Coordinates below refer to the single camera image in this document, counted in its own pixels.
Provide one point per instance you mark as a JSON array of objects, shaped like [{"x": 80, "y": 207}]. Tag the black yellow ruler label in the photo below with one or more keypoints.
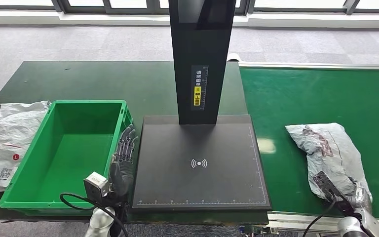
[{"x": 197, "y": 95}]

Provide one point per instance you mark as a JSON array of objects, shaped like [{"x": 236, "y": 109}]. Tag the dark window frame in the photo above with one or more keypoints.
[{"x": 62, "y": 6}]

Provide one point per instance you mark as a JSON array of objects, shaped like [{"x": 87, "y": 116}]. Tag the black inbound scanner machine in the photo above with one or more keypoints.
[{"x": 199, "y": 183}]

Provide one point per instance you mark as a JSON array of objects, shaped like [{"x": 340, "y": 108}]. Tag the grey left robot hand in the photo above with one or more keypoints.
[{"x": 121, "y": 176}]

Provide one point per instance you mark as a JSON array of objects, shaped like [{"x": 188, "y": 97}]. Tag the green plastic crate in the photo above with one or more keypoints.
[{"x": 68, "y": 157}]

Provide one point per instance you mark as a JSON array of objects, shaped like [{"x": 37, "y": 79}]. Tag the white conveyor roller end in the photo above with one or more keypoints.
[{"x": 233, "y": 57}]

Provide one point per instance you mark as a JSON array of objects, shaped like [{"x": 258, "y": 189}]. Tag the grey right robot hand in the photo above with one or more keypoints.
[{"x": 362, "y": 199}]

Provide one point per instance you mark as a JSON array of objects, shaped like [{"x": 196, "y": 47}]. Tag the green conveyor belt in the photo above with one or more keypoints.
[{"x": 307, "y": 98}]

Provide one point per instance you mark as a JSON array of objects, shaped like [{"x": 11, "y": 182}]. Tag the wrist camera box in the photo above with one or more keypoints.
[
  {"x": 94, "y": 184},
  {"x": 325, "y": 184}
]

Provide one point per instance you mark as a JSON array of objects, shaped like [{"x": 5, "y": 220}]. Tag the white bag with red print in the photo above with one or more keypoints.
[{"x": 6, "y": 137}]

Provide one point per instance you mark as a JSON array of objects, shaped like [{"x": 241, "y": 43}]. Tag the white window sill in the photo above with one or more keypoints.
[{"x": 78, "y": 19}]

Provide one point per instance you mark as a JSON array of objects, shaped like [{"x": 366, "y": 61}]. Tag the aluminium conveyor frame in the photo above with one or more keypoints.
[{"x": 307, "y": 65}]

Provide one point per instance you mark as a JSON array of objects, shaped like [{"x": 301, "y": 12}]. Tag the grey parcel bag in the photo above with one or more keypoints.
[{"x": 330, "y": 150}]

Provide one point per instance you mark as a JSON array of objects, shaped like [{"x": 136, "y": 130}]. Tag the dark green table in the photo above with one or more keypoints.
[{"x": 111, "y": 85}]

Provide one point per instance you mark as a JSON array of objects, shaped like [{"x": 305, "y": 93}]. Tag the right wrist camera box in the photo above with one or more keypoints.
[{"x": 325, "y": 184}]

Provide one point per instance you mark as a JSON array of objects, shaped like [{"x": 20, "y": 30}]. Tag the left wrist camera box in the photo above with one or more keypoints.
[{"x": 94, "y": 184}]

